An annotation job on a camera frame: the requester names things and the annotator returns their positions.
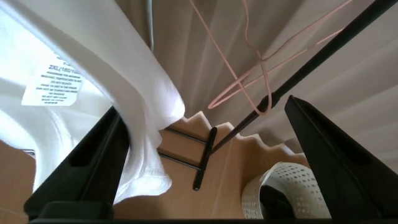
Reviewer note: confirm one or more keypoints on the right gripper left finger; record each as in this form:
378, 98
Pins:
90, 177

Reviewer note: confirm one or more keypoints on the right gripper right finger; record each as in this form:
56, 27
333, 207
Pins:
348, 183

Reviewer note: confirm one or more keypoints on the white printed t-shirt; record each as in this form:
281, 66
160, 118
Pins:
109, 46

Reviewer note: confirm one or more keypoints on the white laundry basket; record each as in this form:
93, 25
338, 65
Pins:
301, 186

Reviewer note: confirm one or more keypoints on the black clothes rack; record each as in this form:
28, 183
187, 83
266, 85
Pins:
326, 46

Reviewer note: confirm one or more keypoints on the black garment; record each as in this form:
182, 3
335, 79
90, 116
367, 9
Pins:
276, 202

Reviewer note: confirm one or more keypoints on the beige curtain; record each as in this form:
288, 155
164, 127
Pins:
357, 77

